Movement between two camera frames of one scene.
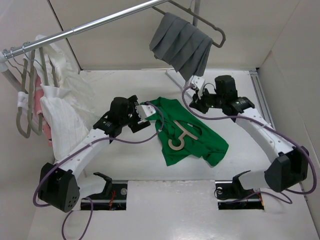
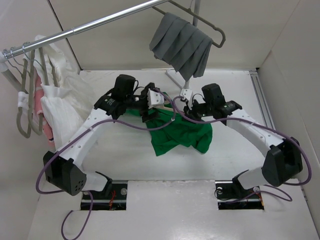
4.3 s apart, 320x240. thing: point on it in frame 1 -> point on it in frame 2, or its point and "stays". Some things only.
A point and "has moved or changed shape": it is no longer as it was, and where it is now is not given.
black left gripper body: (132, 115) -> (139, 103)
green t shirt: (211, 147) has moved or changed shape
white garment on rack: (67, 100) stays
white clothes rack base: (176, 77) stays
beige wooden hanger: (181, 137) -> (162, 107)
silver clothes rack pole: (196, 19) stays
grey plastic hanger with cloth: (174, 39) stays
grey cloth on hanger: (181, 44) stays
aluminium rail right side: (262, 99) stays
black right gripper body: (208, 100) -> (198, 110)
